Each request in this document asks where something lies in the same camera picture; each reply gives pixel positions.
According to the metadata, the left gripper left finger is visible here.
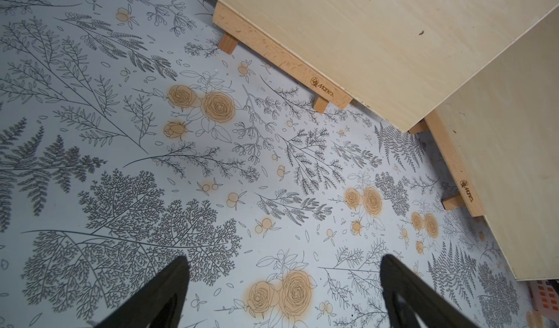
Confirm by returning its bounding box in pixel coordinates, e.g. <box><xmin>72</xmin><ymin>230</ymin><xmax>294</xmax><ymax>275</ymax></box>
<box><xmin>97</xmin><ymin>256</ymin><xmax>190</xmax><ymax>328</ymax></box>

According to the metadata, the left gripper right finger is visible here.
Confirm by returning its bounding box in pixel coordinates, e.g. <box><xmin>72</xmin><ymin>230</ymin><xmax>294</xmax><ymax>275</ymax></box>
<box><xmin>380</xmin><ymin>255</ymin><xmax>476</xmax><ymax>327</ymax></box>

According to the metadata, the small wooden easel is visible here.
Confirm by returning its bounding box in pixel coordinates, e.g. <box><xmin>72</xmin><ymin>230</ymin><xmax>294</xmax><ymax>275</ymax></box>
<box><xmin>213</xmin><ymin>2</ymin><xmax>352</xmax><ymax>114</ymax></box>
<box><xmin>408</xmin><ymin>110</ymin><xmax>486</xmax><ymax>217</ymax></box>

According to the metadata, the plywood board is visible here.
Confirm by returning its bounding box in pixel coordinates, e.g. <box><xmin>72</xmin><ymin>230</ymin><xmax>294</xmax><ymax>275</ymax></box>
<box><xmin>216</xmin><ymin>0</ymin><xmax>558</xmax><ymax>131</ymax></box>
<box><xmin>435</xmin><ymin>10</ymin><xmax>558</xmax><ymax>281</ymax></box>

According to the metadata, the white plastic basket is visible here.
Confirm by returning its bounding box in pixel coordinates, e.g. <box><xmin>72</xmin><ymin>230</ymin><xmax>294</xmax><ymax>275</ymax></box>
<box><xmin>528</xmin><ymin>279</ymin><xmax>558</xmax><ymax>324</ymax></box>

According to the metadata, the floral tablecloth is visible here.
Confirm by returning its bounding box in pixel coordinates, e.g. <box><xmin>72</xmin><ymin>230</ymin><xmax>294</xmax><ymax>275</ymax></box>
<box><xmin>1</xmin><ymin>0</ymin><xmax>555</xmax><ymax>327</ymax></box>

